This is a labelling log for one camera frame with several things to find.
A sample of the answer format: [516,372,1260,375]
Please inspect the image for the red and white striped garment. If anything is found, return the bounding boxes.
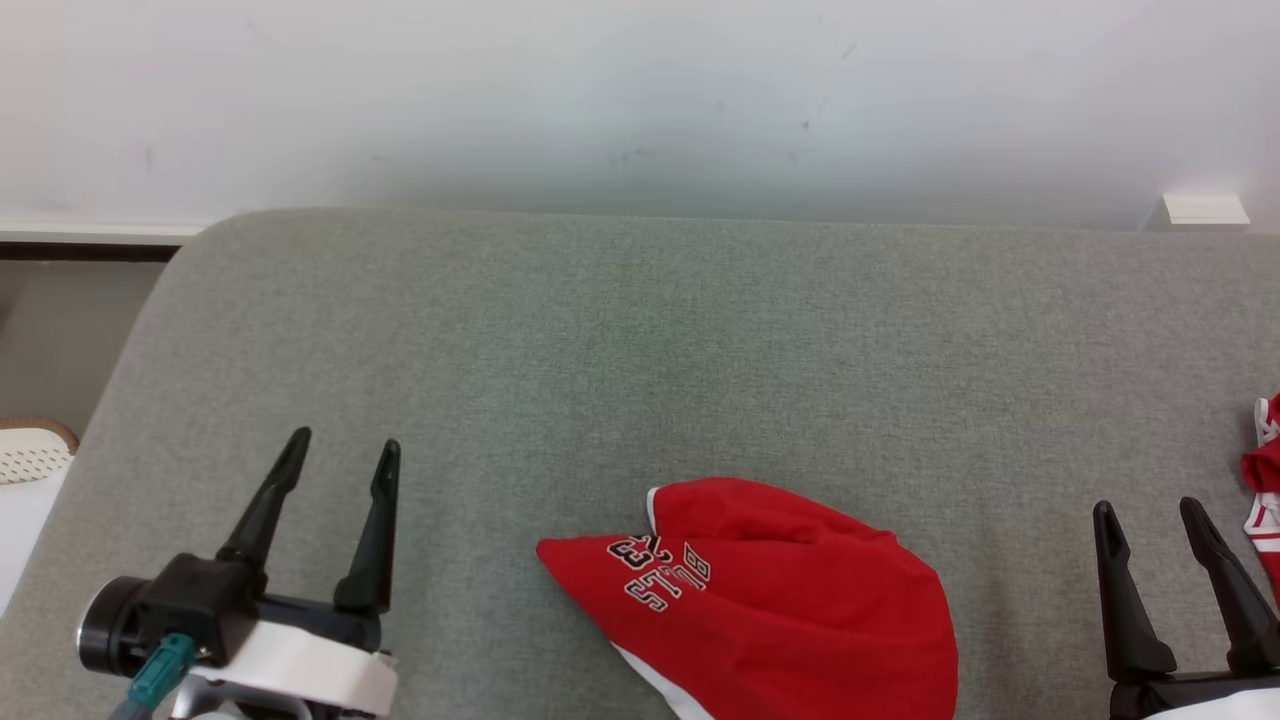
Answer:
[1240,393,1280,606]

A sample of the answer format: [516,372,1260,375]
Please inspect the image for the white wall box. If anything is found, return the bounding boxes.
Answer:
[1160,193,1251,227]

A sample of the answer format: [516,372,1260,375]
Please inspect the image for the white perforated laundry basket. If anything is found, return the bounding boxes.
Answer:
[0,418,81,611]

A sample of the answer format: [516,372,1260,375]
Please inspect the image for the dark baseboard strip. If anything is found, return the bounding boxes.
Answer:
[0,243,181,263]

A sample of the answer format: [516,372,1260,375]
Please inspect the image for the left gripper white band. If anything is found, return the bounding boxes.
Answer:
[190,427,403,717]

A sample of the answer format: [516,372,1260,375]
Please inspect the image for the teal cable connector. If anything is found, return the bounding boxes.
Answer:
[105,632,198,720]

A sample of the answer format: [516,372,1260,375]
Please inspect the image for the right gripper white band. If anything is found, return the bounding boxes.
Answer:
[1092,497,1280,720]

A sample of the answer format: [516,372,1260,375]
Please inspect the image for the red garment with white trim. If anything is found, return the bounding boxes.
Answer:
[535,477,961,720]

